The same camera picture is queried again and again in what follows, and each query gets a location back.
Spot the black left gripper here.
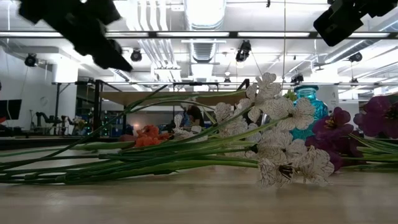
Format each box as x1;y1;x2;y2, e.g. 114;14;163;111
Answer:
17;0;134;73

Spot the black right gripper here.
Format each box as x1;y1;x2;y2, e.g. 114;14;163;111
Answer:
313;0;398;47

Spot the teal glass vase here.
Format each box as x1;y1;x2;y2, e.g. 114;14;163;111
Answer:
290;85;330;141

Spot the orange flower bunch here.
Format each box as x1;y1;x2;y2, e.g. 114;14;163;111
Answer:
119;124;172;148

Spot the purple flower bunch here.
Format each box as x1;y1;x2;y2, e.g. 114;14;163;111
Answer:
304;93;398;172

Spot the white veined flower bunch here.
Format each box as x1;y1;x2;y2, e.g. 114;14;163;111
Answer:
0;72;336;190

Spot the plain white column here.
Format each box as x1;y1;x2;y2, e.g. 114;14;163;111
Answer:
51;62;79;125

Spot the white column with sign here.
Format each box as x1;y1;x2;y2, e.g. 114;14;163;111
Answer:
317;85;340;110

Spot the person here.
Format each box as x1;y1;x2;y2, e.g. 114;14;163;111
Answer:
185;105;206;128

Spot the wooden shelf with black frame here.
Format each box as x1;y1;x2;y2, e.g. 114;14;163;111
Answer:
92;79;251;139

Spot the thin hanging cable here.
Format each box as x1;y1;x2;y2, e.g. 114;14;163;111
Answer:
282;0;287;90

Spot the distant black workstation frame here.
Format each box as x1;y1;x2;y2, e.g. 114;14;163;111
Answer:
51;79;96;127

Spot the silver ventilation duct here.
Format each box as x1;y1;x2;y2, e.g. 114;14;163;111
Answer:
183;0;228;65

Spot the black overhead frame beam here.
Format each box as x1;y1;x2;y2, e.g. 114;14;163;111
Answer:
0;30;398;40

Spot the black wall monitor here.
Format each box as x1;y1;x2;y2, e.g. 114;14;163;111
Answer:
0;99;22;121

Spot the black metal table frame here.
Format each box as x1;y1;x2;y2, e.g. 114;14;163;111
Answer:
0;136;137;151

